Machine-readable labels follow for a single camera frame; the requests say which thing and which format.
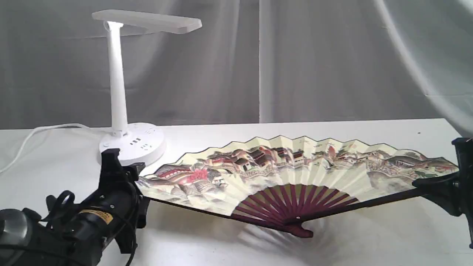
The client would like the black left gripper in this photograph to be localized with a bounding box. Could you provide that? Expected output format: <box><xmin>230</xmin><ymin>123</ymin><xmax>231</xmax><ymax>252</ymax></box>
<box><xmin>98</xmin><ymin>149</ymin><xmax>149</xmax><ymax>254</ymax></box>

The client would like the white desk lamp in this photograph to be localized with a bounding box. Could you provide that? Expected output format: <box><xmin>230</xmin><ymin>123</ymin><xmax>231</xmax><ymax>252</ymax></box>
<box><xmin>92</xmin><ymin>10</ymin><xmax>203</xmax><ymax>166</ymax></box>

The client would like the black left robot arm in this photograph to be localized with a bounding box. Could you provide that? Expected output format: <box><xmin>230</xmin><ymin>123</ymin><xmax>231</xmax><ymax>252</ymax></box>
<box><xmin>1</xmin><ymin>149</ymin><xmax>149</xmax><ymax>266</ymax></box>

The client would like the white lamp power cable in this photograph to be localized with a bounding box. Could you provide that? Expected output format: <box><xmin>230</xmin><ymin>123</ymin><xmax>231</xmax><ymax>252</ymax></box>
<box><xmin>0</xmin><ymin>123</ymin><xmax>111</xmax><ymax>174</ymax></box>

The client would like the grey backdrop curtain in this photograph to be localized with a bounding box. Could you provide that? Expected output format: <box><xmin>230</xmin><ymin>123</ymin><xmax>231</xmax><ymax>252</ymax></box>
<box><xmin>1</xmin><ymin>0</ymin><xmax>472</xmax><ymax>137</ymax></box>

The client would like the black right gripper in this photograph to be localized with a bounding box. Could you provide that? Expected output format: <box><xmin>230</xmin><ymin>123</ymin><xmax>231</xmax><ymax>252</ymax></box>
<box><xmin>412</xmin><ymin>137</ymin><xmax>473</xmax><ymax>249</ymax></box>

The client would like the painted paper folding fan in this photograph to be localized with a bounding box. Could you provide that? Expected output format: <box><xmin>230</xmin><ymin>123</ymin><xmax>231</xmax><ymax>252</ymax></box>
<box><xmin>137</xmin><ymin>135</ymin><xmax>459</xmax><ymax>238</ymax></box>

